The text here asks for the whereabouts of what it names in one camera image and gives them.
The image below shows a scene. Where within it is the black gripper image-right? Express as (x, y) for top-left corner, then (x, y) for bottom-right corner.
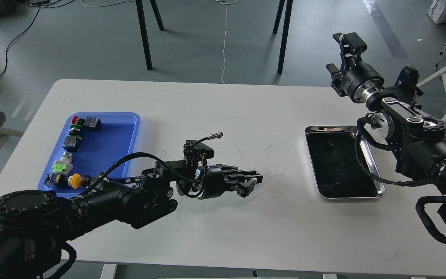
(326, 33), (384, 103)

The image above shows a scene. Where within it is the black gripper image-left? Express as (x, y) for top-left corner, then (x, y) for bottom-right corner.
(198, 164), (263, 200)

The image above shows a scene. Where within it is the black robot arm image-left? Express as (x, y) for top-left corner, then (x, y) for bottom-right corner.
(0, 132), (262, 279)

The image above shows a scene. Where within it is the silver metal tray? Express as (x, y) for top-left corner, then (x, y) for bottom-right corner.
(305, 125), (386, 201)

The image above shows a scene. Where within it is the blue plastic tray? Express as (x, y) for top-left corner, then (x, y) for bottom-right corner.
(36, 112), (141, 198)

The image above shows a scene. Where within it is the black table leg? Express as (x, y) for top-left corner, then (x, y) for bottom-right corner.
(277, 0), (293, 75)
(272, 0), (285, 35)
(150, 0), (165, 31)
(135, 0), (153, 71)

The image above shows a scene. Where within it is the black table leg far right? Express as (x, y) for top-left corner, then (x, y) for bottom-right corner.
(272, 0), (285, 35)

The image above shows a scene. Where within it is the cardboard box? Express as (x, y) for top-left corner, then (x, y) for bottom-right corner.
(427, 0), (446, 24)

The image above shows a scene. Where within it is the red mushroom push button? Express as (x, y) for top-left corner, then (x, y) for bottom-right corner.
(70, 116), (103, 132)

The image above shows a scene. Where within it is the yellow mushroom push button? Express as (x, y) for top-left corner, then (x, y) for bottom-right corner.
(44, 173), (83, 190)

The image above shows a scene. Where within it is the black table leg far left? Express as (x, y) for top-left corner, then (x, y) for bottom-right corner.
(150, 0), (165, 31)

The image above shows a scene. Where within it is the white floor cable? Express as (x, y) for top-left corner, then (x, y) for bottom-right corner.
(214, 0), (239, 84)

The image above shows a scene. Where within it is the black switch block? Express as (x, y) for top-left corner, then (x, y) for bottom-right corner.
(62, 135), (82, 153)

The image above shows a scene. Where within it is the green push button switch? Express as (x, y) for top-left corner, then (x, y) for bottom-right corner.
(52, 152), (73, 175)

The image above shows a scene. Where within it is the black floor cable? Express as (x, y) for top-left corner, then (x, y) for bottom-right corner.
(0, 0), (76, 81)

